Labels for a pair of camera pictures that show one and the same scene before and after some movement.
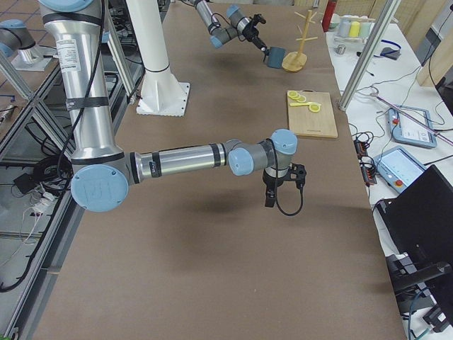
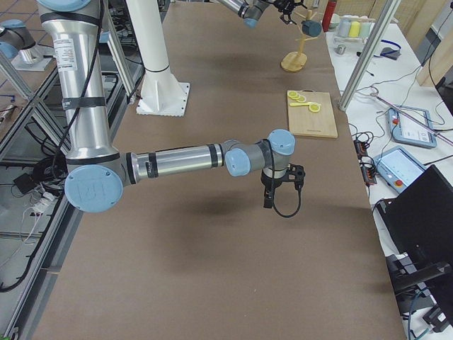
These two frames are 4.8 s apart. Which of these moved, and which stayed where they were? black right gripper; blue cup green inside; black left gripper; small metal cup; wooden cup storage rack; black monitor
Moved: blue cup green inside; black right gripper
Stayed: black left gripper; wooden cup storage rack; black monitor; small metal cup
